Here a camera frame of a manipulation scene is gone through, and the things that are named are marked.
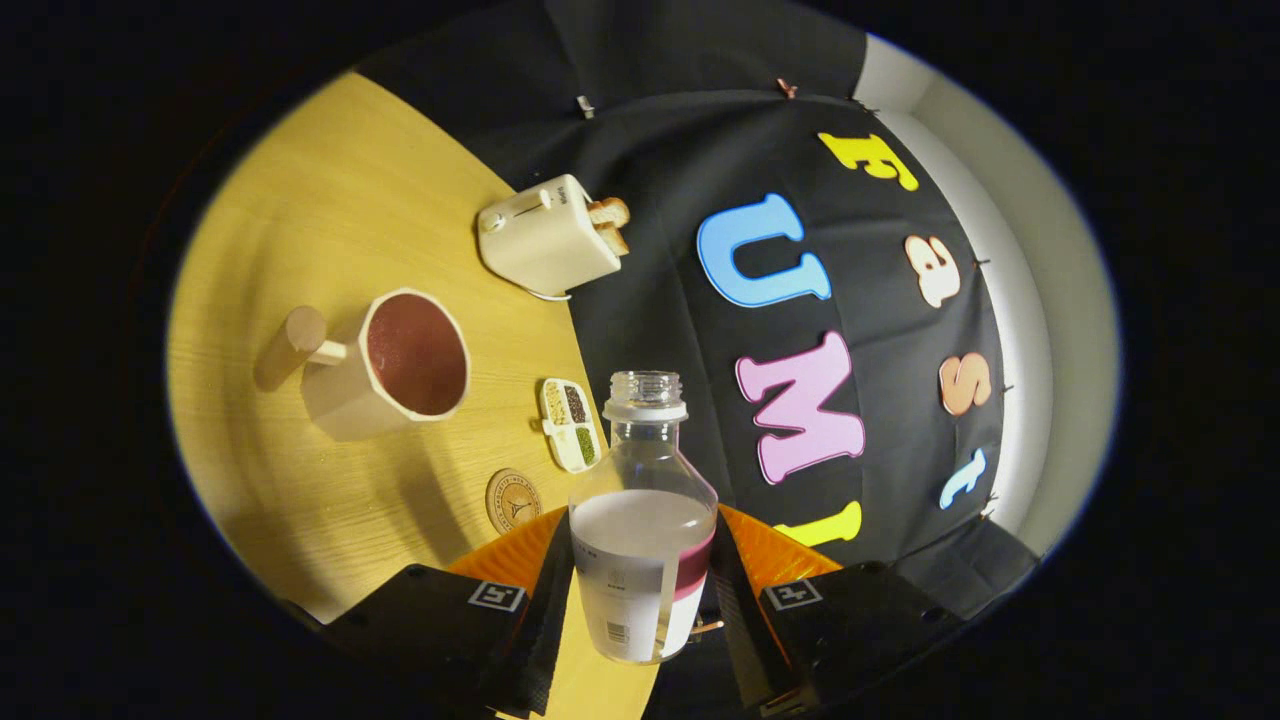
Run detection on round wooden coaster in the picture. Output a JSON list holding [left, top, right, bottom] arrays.
[[486, 468, 544, 535]]

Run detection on black backdrop cloth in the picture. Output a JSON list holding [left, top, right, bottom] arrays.
[[355, 0, 1041, 720]]

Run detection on cream cup with wooden handle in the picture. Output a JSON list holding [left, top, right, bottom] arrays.
[[255, 288, 472, 443]]

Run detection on wooden table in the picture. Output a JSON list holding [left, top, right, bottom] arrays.
[[168, 70, 661, 720]]

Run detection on cream toaster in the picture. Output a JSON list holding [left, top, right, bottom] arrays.
[[477, 174, 623, 298]]

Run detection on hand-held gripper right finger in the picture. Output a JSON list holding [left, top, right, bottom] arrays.
[[705, 503, 966, 716]]

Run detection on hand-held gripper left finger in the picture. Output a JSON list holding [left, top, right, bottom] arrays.
[[285, 508, 576, 719]]

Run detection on clear plastic juice bottle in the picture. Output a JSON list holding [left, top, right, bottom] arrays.
[[568, 370, 719, 665]]

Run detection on white divided grain dish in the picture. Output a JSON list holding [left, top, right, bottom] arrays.
[[538, 377, 607, 474]]

